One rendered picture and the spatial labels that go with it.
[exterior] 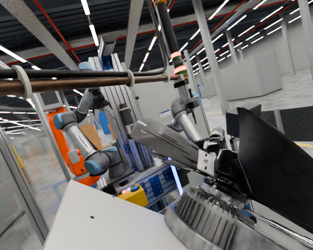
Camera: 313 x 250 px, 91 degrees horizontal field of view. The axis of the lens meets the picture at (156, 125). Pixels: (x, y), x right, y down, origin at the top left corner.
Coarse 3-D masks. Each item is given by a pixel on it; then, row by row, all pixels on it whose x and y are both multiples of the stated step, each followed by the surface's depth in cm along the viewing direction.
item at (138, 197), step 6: (138, 186) 86; (126, 192) 84; (132, 192) 82; (138, 192) 80; (144, 192) 82; (126, 198) 78; (132, 198) 79; (138, 198) 80; (144, 198) 82; (138, 204) 80; (144, 204) 82
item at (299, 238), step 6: (246, 210) 43; (258, 216) 40; (270, 222) 38; (276, 222) 38; (276, 228) 37; (282, 228) 36; (288, 234) 35; (294, 234) 35; (300, 240) 34; (306, 240) 33; (312, 240) 33; (306, 246) 33; (312, 246) 32
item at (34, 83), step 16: (0, 80) 14; (16, 80) 15; (32, 80) 16; (48, 80) 17; (64, 80) 19; (80, 80) 20; (96, 80) 22; (112, 80) 25; (128, 80) 28; (144, 80) 33; (160, 80) 40
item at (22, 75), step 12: (156, 24) 45; (0, 72) 14; (12, 72) 15; (24, 72) 15; (36, 72) 16; (48, 72) 17; (60, 72) 19; (72, 72) 20; (84, 72) 21; (96, 72) 23; (108, 72) 25; (120, 72) 27; (132, 72) 30; (144, 72) 34; (156, 72) 39; (24, 84) 15; (132, 84) 29; (24, 96) 16
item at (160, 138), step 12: (144, 120) 54; (132, 132) 42; (156, 132) 49; (168, 132) 52; (144, 144) 41; (156, 144) 44; (168, 144) 47; (180, 144) 50; (192, 144) 52; (168, 156) 43; (180, 156) 46; (192, 156) 48
